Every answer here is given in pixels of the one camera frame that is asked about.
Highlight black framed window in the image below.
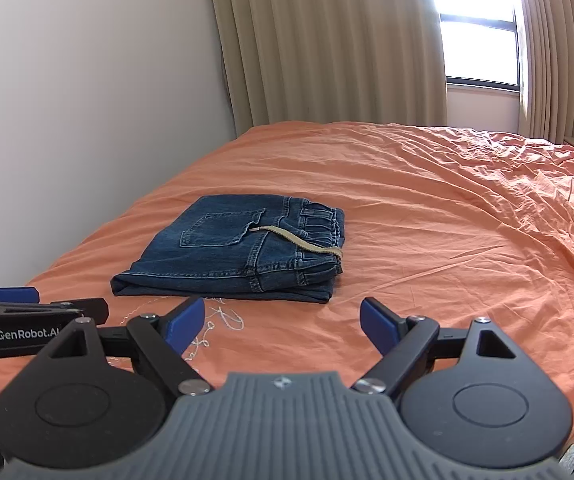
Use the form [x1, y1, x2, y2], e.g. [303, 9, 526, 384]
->
[423, 0, 524, 93]

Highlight blue denim pants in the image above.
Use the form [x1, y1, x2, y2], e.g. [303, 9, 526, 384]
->
[110, 196, 346, 305]

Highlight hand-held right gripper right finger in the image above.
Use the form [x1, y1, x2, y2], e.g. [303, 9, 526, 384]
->
[351, 297, 518, 397]

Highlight beige drawstring cord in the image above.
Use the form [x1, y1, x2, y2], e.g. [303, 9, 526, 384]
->
[251, 226, 344, 261]

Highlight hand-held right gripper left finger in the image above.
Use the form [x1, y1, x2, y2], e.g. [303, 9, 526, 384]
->
[47, 296, 214, 397]

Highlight white loose thread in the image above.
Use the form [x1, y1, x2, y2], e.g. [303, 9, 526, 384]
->
[107, 297, 246, 367]

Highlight orange bed sheet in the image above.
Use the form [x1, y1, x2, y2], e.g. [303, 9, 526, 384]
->
[0, 120, 574, 463]

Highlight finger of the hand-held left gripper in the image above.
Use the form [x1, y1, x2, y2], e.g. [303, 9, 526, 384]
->
[0, 298, 111, 326]
[0, 285, 41, 306]

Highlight beige pleated curtain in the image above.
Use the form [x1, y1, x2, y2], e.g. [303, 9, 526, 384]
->
[206, 0, 448, 136]
[513, 0, 574, 144]

